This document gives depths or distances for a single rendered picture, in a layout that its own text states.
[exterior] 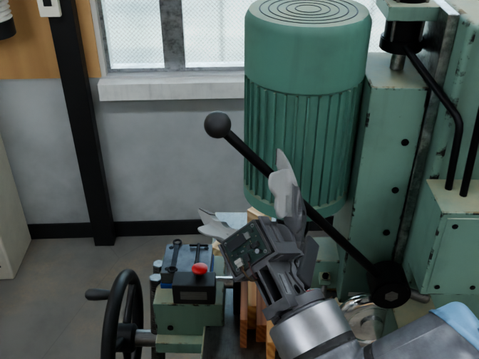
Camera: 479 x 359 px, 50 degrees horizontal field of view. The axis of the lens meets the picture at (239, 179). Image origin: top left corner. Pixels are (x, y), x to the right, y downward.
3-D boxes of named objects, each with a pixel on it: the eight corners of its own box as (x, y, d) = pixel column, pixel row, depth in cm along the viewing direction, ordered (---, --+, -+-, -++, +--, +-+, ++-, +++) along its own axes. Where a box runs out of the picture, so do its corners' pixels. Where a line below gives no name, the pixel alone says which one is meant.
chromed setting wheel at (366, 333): (328, 336, 92) (336, 287, 85) (398, 337, 92) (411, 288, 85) (331, 350, 90) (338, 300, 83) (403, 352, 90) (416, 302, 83)
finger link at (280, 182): (281, 142, 63) (274, 217, 63) (302, 150, 68) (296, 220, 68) (259, 142, 65) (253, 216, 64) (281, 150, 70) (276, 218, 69)
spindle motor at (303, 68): (244, 164, 96) (244, -9, 79) (339, 165, 96) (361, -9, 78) (242, 224, 81) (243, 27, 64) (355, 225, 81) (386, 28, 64)
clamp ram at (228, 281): (207, 281, 111) (204, 250, 106) (241, 282, 111) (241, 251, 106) (203, 314, 104) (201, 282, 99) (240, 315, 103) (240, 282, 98)
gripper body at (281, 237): (258, 209, 62) (306, 300, 57) (291, 213, 69) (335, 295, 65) (213, 241, 65) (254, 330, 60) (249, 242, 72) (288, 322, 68)
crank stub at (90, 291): (84, 303, 105) (88, 295, 107) (112, 303, 105) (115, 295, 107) (83, 293, 104) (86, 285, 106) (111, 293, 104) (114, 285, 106)
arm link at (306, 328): (361, 325, 63) (300, 359, 67) (342, 290, 65) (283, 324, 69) (333, 335, 56) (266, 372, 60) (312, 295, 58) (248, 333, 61)
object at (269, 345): (264, 271, 114) (264, 252, 111) (270, 271, 114) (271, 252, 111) (266, 362, 95) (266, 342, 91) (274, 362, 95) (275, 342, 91)
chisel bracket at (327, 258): (261, 268, 103) (263, 235, 98) (332, 268, 103) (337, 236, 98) (262, 295, 97) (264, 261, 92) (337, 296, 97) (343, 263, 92)
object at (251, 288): (247, 273, 114) (247, 251, 110) (255, 274, 114) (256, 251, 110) (246, 329, 101) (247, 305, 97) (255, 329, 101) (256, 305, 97)
